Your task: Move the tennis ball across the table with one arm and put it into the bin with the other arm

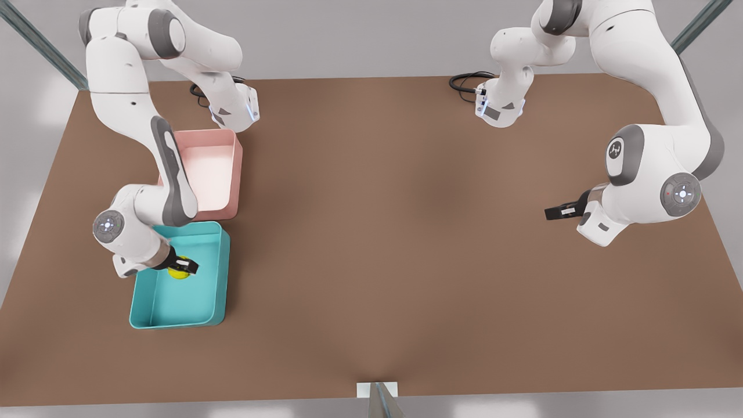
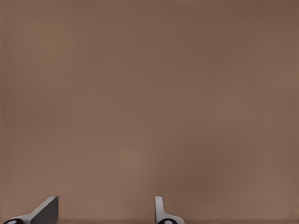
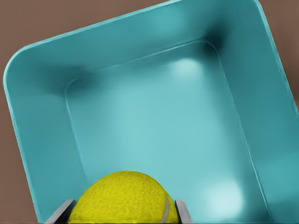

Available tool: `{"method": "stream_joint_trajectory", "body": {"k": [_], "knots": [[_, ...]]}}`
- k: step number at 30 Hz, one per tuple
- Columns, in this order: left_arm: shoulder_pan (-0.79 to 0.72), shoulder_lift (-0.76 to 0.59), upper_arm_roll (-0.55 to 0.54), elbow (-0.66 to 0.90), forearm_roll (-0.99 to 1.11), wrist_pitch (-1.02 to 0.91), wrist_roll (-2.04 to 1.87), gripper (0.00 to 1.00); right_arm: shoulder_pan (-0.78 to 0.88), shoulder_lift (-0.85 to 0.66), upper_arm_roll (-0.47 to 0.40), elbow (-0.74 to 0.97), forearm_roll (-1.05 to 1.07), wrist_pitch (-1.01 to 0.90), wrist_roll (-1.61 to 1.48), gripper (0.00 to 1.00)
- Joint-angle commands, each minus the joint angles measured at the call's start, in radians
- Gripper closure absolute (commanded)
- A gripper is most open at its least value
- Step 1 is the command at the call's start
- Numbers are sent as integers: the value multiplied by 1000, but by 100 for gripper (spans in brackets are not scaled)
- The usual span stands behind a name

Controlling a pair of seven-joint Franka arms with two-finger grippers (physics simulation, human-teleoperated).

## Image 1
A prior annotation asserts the silver frame post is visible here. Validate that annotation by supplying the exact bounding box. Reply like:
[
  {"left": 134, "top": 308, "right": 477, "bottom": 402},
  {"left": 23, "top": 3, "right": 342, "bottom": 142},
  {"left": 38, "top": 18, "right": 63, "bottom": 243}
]
[
  {"left": 0, "top": 0, "right": 89, "bottom": 92},
  {"left": 356, "top": 381, "right": 406, "bottom": 418},
  {"left": 670, "top": 0, "right": 733, "bottom": 56}
]

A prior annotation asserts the pink rectangular bin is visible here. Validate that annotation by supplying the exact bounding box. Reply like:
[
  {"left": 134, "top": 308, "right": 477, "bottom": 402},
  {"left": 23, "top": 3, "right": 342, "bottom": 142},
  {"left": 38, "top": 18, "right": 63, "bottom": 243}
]
[{"left": 158, "top": 129, "right": 243, "bottom": 221}]

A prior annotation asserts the black cable loop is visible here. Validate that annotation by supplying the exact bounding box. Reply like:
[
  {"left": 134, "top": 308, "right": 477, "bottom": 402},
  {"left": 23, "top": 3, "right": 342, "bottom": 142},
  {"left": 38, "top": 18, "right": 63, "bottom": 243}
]
[
  {"left": 190, "top": 76, "right": 247, "bottom": 109},
  {"left": 449, "top": 71, "right": 497, "bottom": 105}
]

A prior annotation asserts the teal rectangular bin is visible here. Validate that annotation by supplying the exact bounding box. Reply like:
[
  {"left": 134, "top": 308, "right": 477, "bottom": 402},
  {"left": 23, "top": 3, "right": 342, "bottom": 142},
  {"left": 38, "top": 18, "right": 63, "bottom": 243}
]
[{"left": 129, "top": 221, "right": 231, "bottom": 330}]

